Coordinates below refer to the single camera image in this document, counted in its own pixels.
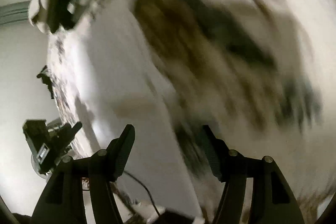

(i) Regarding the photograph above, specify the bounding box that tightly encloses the floral bed sheet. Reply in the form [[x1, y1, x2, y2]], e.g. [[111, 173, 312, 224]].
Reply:
[[48, 0, 335, 223]]

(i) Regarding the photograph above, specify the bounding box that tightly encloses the black item on basket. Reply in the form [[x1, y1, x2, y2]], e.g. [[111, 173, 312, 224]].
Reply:
[[37, 65, 55, 100]]

